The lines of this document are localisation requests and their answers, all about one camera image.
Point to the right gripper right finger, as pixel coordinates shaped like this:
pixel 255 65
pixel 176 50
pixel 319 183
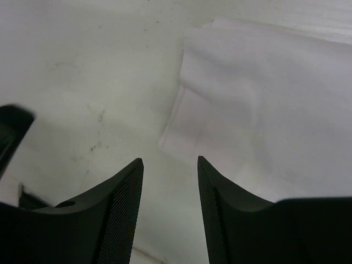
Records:
pixel 241 227

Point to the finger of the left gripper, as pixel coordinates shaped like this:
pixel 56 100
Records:
pixel 15 123

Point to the white tank top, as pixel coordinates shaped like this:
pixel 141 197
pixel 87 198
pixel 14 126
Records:
pixel 268 106

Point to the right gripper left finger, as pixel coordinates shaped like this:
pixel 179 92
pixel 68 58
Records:
pixel 97 226

